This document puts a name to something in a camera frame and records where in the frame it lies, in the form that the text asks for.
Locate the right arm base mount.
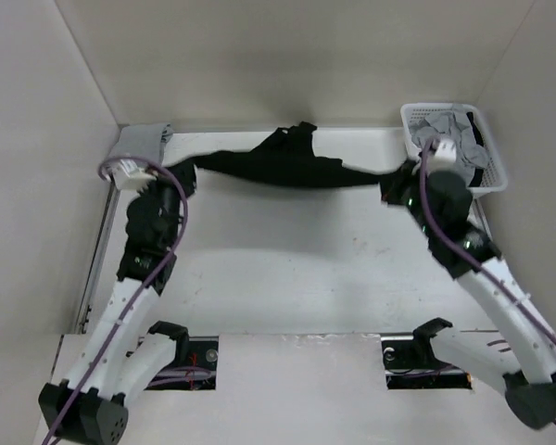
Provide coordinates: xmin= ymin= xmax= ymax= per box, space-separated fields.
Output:
xmin=381 ymin=335 xmax=472 ymax=390

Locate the crumpled grey tank top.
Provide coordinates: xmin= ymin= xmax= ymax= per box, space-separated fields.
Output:
xmin=410 ymin=104 xmax=489 ymax=184

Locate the folded grey tank top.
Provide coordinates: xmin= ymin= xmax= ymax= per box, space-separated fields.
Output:
xmin=108 ymin=122 xmax=174 ymax=164

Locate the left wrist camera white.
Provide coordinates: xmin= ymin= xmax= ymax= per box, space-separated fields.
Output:
xmin=102 ymin=159 xmax=156 ymax=191

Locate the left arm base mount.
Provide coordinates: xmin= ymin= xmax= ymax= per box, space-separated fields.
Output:
xmin=146 ymin=337 xmax=220 ymax=391

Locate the white plastic laundry basket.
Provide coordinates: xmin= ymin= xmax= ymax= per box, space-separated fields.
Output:
xmin=399 ymin=101 xmax=510 ymax=201

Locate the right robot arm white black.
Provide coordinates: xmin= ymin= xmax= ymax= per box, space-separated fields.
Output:
xmin=380 ymin=161 xmax=556 ymax=430

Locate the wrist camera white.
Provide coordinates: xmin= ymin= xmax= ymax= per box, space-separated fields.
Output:
xmin=102 ymin=159 xmax=156 ymax=191
xmin=426 ymin=137 xmax=457 ymax=172

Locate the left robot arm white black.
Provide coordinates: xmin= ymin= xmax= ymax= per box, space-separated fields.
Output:
xmin=38 ymin=161 xmax=196 ymax=444

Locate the black white garment in basket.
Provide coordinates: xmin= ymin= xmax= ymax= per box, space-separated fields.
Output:
xmin=463 ymin=111 xmax=489 ymax=187

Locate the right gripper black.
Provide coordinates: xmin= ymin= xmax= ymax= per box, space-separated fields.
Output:
xmin=376 ymin=159 xmax=441 ymax=241

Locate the black tank top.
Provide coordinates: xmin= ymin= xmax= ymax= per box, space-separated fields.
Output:
xmin=171 ymin=121 xmax=406 ymax=190

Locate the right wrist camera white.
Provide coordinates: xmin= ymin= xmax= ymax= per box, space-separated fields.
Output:
xmin=426 ymin=137 xmax=457 ymax=172

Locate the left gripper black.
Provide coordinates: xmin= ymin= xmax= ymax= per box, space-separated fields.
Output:
xmin=137 ymin=159 xmax=197 ymax=250

